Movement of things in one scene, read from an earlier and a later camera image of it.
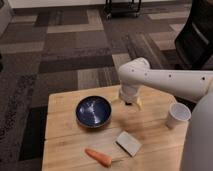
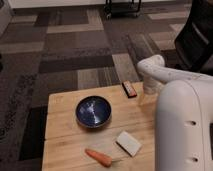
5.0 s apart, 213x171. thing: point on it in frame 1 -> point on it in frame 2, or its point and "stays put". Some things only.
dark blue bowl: x=93 y=111 stays put
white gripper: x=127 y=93 -> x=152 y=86
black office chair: x=194 y=44 stays put
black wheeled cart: x=122 y=10 stays put
